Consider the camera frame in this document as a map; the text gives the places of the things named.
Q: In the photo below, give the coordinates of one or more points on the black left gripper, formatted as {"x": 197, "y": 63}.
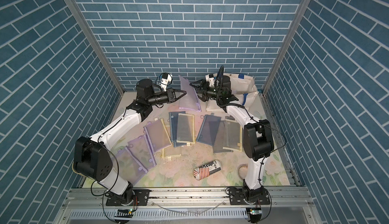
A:
{"x": 169, "y": 95}

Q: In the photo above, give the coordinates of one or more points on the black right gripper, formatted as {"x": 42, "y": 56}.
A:
{"x": 204, "y": 85}

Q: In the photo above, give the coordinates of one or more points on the purple mesh pouch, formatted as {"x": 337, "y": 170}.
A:
{"x": 130, "y": 169}
{"x": 190, "y": 101}
{"x": 142, "y": 151}
{"x": 157, "y": 134}

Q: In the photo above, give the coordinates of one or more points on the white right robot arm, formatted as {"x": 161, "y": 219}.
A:
{"x": 258, "y": 140}

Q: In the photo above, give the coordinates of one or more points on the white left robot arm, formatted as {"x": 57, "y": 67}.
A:
{"x": 93, "y": 155}

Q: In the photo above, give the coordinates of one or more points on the blue mesh pouch centre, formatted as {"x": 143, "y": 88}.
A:
{"x": 173, "y": 117}

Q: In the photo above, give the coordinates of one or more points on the yellow mesh pouch centre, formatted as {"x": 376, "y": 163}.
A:
{"x": 186, "y": 129}

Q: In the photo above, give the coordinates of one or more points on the white canvas tote bag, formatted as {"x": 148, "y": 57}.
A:
{"x": 243, "y": 88}

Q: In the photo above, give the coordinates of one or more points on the yellow trimmed mesh pouch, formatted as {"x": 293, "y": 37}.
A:
{"x": 228, "y": 138}

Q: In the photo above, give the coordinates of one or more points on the crushed striped drink can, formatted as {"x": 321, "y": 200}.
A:
{"x": 207, "y": 169}

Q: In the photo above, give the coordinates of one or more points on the brown tape roll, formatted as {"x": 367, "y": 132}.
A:
{"x": 242, "y": 171}

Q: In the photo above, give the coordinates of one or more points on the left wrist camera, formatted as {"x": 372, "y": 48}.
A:
{"x": 164, "y": 80}

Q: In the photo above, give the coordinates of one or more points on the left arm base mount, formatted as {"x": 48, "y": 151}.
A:
{"x": 131, "y": 197}

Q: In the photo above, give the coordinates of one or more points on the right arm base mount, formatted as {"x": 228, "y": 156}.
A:
{"x": 242, "y": 196}

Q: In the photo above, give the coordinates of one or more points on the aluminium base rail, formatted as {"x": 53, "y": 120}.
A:
{"x": 192, "y": 205}

